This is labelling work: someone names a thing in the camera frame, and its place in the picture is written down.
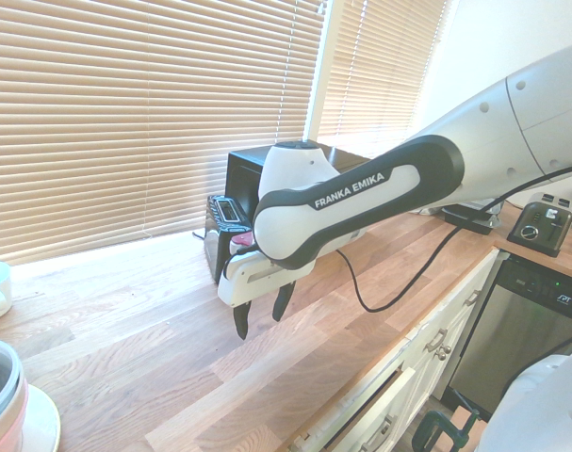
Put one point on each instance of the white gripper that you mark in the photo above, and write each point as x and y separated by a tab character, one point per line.
248	282

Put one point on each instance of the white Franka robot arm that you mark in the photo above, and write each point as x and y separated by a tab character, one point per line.
361	198

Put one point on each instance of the silver two-slot toaster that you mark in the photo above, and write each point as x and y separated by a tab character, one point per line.
540	223

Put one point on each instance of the black steel microwave oven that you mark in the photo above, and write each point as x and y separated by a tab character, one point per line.
243	174

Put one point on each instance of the white open drawer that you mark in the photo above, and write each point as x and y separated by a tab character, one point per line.
361	414

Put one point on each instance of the round metal cabinet knob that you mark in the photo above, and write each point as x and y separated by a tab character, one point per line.
445	351

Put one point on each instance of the green clamp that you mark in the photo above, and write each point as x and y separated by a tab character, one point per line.
431	426

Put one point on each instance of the black power adapter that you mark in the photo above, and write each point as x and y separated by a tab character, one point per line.
464	220

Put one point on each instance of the wide beige window blind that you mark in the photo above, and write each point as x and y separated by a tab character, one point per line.
149	117

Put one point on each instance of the stainless steel dishwasher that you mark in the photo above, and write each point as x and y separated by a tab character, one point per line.
502	329

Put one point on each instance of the white round plate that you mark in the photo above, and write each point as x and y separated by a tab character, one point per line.
43	424

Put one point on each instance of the narrow beige window blind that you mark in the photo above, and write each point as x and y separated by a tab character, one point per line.
375	70

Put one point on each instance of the pink bowl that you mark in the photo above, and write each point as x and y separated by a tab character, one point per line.
17	424

